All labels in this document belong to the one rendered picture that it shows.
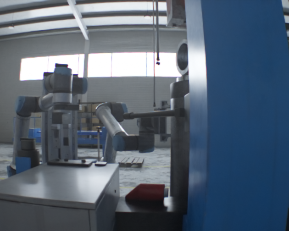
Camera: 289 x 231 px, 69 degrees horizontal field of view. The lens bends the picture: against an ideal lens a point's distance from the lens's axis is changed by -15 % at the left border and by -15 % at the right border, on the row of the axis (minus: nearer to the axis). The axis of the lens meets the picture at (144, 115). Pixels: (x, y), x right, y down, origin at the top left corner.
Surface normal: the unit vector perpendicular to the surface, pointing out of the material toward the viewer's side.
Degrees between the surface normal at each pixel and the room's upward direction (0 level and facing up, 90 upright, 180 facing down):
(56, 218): 90
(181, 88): 90
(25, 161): 90
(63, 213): 90
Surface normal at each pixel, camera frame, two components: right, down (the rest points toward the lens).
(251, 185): 0.00, -0.04
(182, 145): -0.68, -0.03
